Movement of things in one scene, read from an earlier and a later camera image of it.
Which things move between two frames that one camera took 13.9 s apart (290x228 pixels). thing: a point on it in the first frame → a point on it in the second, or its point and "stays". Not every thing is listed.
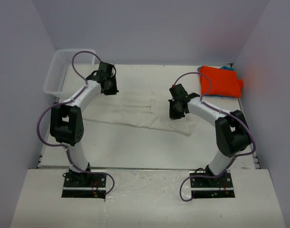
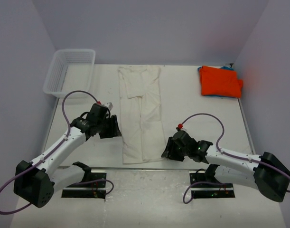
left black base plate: (84, 185) stays
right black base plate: (220, 187) stays
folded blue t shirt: (227, 68) stays
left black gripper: (114, 90) → (114, 130)
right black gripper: (173, 116) → (170, 152)
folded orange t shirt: (224, 82) stays
